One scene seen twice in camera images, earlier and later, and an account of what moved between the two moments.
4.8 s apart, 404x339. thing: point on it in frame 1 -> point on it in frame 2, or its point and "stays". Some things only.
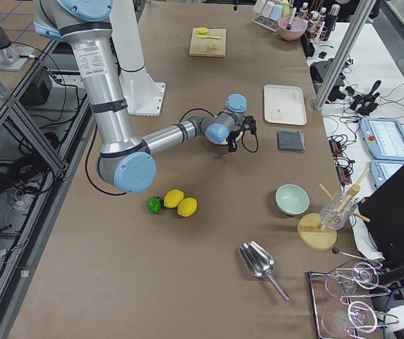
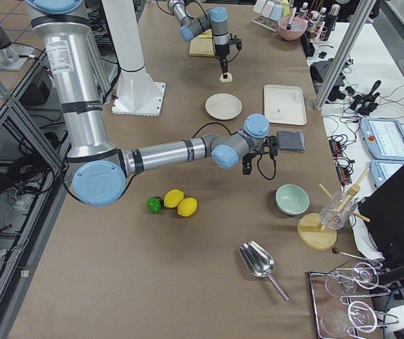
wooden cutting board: (205, 42) stays
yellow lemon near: (187, 207) stays
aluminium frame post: (345, 45) stays
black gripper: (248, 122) -> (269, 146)
